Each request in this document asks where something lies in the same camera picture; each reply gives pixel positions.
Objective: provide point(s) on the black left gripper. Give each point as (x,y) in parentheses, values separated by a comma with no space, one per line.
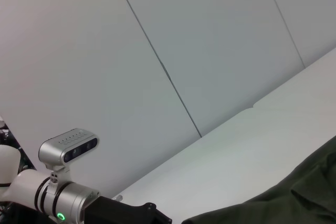
(118,212)

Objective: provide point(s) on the dark green shirt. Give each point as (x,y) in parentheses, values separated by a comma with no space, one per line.
(288,197)

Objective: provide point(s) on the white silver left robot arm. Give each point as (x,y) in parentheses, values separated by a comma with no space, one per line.
(31,187)

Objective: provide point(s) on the small silver stub connector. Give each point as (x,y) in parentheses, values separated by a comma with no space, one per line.
(118,197)

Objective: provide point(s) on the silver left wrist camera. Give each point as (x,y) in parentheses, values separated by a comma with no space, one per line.
(65,148)

